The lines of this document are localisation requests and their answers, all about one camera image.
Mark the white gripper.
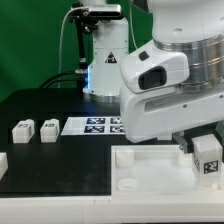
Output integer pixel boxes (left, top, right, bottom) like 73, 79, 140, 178
120, 40, 224, 154

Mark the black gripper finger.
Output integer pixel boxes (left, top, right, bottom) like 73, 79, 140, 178
215, 121, 224, 145

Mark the white square tabletop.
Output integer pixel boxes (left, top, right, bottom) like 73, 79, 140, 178
111, 145, 224, 194

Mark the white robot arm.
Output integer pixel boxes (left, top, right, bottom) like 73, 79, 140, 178
120, 0, 224, 143

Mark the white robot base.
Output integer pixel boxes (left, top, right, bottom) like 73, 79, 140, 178
83, 18, 129, 103

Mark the white block left edge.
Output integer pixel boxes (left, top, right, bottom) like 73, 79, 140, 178
0, 153, 8, 180

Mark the white obstacle fixture wall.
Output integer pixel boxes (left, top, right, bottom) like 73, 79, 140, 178
0, 186, 224, 224

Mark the white AprilTag base plate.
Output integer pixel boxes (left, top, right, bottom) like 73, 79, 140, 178
61, 116, 124, 136

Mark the black camera stand pole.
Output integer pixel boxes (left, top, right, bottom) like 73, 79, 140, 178
75, 17, 87, 89

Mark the black cable bundle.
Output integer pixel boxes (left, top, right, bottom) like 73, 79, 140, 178
39, 70, 88, 90

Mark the black camera on stand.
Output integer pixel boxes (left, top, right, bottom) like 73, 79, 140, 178
69, 4, 123, 34

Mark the white cable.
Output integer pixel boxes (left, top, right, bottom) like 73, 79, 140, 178
57, 7, 81, 89

